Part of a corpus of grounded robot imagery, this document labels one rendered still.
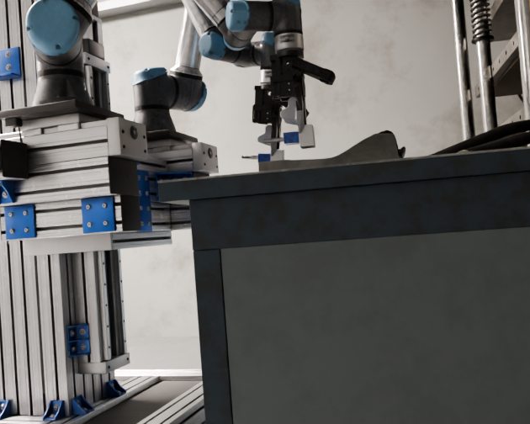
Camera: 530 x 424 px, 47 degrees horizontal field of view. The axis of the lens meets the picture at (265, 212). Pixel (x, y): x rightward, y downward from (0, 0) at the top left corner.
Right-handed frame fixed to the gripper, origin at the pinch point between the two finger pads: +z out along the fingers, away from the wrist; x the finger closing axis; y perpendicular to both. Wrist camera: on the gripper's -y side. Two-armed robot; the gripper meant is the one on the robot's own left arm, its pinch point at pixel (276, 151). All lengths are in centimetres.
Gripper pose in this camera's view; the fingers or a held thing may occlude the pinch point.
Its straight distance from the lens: 187.3
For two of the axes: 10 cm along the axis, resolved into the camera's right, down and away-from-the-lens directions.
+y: -9.8, -0.6, 1.7
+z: -0.4, 9.9, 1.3
